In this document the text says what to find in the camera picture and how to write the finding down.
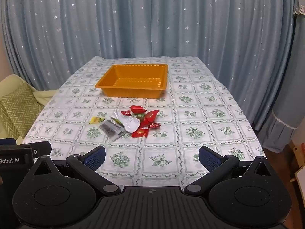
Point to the yellow candy packet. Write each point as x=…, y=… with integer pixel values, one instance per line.
x=96, y=120

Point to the white silver snack packet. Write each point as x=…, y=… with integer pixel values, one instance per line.
x=129, y=124

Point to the red packet with yellow print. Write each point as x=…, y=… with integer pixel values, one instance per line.
x=140, y=132

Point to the floral white tablecloth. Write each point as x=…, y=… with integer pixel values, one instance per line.
x=190, y=114

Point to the orange plastic tray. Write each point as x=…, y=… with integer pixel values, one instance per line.
x=133, y=81

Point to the blue star-print curtain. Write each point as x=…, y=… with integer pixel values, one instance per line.
x=143, y=19

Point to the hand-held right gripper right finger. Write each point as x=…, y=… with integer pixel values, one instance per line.
x=209, y=158

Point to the blue lace-trimmed curtain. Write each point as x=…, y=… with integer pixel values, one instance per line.
x=286, y=76

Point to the small wooden-framed board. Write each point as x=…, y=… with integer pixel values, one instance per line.
x=299, y=173

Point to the small red candy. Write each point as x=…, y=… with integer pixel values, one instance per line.
x=125, y=112

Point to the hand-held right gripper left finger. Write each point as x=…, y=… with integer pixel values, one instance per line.
x=95, y=158

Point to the green clear snack packet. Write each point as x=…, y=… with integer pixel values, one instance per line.
x=140, y=117

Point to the green zigzag cushion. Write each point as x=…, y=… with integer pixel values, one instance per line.
x=16, y=107

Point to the pale yellow sofa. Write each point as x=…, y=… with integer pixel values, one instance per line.
x=9, y=81

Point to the red twist-wrapped candy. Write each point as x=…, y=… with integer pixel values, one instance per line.
x=154, y=125

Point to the crinkled red snack packet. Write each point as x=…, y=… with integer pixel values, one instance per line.
x=137, y=109

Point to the cream box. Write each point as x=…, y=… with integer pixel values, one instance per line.
x=299, y=152

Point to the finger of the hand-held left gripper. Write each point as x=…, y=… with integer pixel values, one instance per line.
x=8, y=142
x=41, y=148

